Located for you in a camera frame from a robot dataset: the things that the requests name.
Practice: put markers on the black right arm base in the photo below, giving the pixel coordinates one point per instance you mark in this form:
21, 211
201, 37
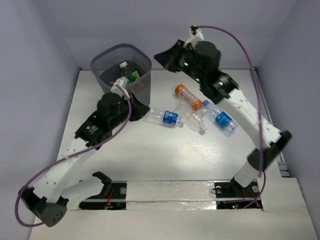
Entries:
231, 196

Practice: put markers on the long orange capped bottle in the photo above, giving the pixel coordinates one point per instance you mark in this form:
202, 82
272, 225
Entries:
187, 96

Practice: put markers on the green soda bottle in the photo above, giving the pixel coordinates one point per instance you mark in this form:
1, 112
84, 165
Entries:
133, 77

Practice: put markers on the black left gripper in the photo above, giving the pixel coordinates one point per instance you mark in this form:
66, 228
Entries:
133, 107

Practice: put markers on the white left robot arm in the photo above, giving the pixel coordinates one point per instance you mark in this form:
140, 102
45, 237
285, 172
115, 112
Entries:
46, 194

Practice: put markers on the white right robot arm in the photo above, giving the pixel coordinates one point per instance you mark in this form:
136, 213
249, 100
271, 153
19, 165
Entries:
224, 92

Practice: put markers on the silver taped front rail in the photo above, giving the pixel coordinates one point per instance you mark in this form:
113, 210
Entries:
170, 195

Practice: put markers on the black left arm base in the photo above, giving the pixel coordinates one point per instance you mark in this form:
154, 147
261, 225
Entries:
112, 196

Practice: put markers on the grey mesh waste bin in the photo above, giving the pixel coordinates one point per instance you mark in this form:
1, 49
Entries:
106, 69

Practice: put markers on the crushed clear bottle white cap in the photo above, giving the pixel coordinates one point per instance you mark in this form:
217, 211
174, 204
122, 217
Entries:
193, 119

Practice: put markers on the clear bottle blue label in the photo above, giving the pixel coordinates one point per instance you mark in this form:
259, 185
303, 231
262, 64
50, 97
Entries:
165, 118

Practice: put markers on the metal rail right wall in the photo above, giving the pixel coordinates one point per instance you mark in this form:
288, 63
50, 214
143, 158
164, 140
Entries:
282, 165

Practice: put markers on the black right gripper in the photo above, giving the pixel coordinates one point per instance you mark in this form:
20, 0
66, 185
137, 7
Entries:
169, 57

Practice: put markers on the clear bottle light blue cap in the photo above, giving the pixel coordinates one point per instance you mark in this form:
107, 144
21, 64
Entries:
220, 118

